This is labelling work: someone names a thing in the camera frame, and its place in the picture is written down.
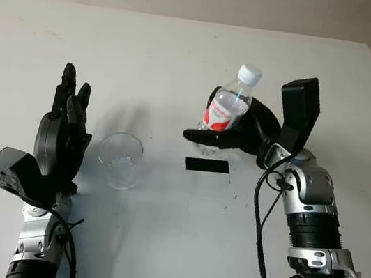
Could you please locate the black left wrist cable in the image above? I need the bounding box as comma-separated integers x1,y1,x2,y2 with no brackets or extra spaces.
38,208,87,278

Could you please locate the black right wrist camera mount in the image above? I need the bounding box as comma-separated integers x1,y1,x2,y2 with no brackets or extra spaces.
270,72,326,164

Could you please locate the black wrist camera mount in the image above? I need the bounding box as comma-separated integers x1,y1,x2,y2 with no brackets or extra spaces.
270,72,326,164
0,146,84,215

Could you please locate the clear plastic cup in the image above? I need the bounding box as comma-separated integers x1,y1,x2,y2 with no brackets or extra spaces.
93,128,147,193

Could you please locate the clear water bottle white cap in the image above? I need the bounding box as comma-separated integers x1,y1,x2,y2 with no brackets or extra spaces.
192,57,265,162

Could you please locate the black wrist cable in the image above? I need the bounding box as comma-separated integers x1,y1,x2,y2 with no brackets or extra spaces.
226,113,312,278
38,208,87,278

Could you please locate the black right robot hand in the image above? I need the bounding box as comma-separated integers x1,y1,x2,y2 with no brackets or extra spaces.
181,82,287,160

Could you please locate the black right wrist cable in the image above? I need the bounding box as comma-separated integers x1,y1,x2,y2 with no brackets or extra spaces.
226,113,312,278

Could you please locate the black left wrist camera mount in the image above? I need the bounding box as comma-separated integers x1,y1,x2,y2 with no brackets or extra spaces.
0,146,84,215

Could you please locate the black tape strip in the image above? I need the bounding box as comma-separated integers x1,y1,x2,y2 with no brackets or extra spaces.
183,153,232,178

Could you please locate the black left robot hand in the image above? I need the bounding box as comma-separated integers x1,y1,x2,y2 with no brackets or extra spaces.
27,59,104,198

